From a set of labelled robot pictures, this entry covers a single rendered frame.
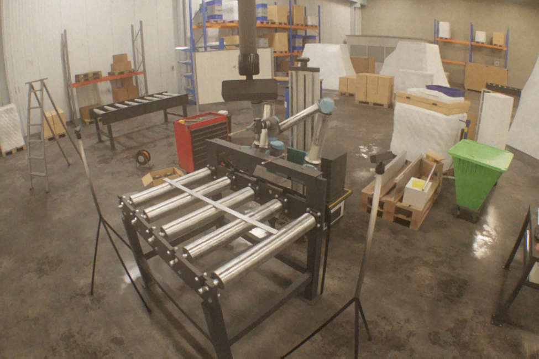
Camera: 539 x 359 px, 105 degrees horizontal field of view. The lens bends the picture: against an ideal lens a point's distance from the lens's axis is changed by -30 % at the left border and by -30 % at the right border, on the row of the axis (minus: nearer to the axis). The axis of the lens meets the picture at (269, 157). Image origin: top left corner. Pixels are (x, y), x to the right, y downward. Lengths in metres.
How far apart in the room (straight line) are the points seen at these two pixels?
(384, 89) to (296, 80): 7.29
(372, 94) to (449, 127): 5.76
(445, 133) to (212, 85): 4.87
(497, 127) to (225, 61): 5.52
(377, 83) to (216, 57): 5.63
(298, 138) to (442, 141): 2.57
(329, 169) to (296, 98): 0.82
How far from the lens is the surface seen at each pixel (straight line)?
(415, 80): 9.84
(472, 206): 3.97
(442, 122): 4.74
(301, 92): 2.95
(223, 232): 1.85
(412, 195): 3.47
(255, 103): 2.89
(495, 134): 4.81
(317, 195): 1.97
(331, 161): 3.06
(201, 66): 6.66
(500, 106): 4.73
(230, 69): 6.80
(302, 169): 2.00
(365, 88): 10.30
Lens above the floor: 1.99
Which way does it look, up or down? 22 degrees down
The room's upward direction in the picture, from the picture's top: 2 degrees counter-clockwise
